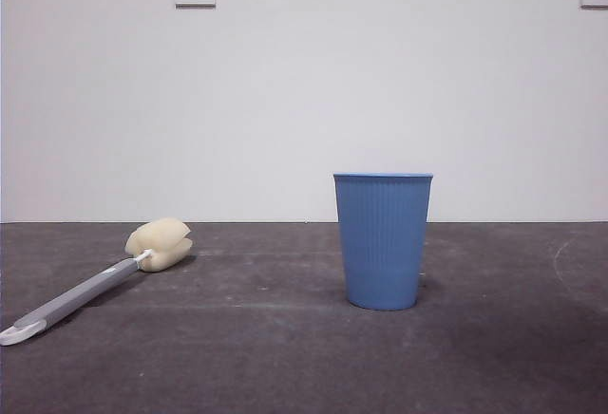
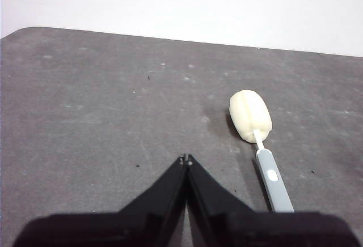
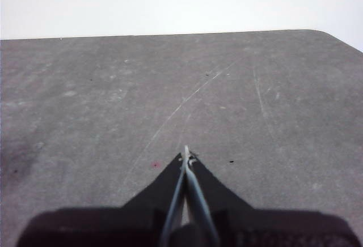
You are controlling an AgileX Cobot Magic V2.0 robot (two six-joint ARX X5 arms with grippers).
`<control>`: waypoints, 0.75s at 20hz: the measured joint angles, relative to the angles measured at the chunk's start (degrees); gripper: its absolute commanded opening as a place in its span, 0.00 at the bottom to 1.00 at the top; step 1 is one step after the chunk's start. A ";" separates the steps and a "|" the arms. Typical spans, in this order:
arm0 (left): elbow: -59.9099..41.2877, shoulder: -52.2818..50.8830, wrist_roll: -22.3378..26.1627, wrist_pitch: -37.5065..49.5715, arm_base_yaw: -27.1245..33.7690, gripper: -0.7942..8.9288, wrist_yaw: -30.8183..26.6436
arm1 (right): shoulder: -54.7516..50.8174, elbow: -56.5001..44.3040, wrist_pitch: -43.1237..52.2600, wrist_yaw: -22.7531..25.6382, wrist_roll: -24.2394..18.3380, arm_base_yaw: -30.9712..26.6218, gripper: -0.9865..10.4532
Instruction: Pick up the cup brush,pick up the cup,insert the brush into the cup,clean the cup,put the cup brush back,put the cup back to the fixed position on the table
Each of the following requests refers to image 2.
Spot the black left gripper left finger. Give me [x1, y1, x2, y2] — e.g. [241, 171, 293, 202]
[12, 154, 189, 247]

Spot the grey-handled sponge cup brush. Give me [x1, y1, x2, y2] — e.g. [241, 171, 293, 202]
[229, 90, 295, 213]

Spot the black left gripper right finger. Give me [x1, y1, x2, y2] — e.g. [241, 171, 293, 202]
[185, 154, 362, 247]

